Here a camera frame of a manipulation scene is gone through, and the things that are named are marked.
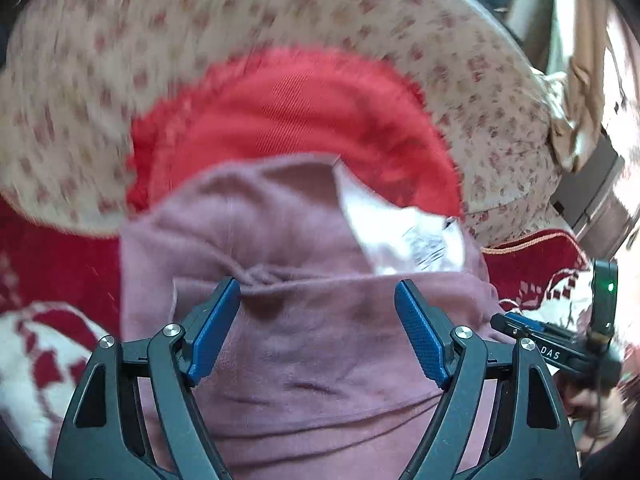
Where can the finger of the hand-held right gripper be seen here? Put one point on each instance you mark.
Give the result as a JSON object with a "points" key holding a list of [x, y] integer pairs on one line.
{"points": [[517, 325]]}

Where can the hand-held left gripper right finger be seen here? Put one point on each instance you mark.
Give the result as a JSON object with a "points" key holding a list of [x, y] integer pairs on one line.
{"points": [[420, 335]]}

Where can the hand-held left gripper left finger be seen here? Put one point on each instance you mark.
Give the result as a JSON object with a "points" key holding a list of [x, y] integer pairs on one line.
{"points": [[215, 330]]}

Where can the mauve long-sleeved shirt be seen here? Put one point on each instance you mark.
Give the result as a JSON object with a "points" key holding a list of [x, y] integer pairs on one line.
{"points": [[300, 360]]}

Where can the person's right hand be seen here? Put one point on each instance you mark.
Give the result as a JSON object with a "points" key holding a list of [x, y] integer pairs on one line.
{"points": [[600, 415]]}

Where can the red and white plush blanket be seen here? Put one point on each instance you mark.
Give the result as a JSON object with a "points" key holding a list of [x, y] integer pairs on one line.
{"points": [[50, 260]]}

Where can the beige curtain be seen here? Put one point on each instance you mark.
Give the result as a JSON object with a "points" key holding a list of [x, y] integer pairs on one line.
{"points": [[580, 110]]}

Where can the red cloth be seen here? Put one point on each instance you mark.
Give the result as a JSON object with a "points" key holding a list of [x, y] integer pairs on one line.
{"points": [[300, 110]]}

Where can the floral beige cushion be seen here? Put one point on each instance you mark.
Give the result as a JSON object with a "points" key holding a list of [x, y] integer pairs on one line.
{"points": [[100, 60]]}

